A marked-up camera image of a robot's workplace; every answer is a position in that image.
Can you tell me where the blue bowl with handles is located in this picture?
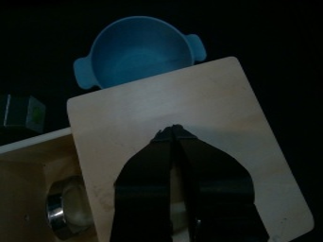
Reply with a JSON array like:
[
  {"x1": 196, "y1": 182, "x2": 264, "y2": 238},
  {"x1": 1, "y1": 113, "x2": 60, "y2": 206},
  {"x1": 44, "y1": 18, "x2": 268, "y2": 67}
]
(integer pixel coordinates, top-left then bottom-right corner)
[{"x1": 72, "y1": 15, "x2": 208, "y2": 91}]

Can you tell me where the round metal dough cutter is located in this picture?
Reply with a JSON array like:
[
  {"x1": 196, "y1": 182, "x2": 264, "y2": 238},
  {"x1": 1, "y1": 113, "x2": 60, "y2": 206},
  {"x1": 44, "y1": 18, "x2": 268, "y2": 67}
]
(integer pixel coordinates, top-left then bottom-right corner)
[{"x1": 44, "y1": 175, "x2": 96, "y2": 242}]

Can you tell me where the wooden drawer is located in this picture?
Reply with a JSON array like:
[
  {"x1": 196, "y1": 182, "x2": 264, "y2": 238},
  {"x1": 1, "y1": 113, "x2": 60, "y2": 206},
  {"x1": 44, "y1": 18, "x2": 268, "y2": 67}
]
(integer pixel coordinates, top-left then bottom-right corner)
[{"x1": 0, "y1": 127, "x2": 101, "y2": 242}]

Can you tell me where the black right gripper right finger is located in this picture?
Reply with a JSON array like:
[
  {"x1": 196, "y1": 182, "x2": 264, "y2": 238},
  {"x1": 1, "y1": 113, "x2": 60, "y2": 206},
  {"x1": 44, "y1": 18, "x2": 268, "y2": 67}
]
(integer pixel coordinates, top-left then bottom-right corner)
[{"x1": 171, "y1": 124, "x2": 271, "y2": 242}]

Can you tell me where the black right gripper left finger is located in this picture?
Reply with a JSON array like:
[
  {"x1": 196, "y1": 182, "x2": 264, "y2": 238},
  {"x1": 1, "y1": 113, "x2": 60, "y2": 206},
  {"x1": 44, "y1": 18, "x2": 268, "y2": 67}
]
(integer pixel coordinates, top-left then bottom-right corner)
[{"x1": 108, "y1": 125, "x2": 176, "y2": 242}]

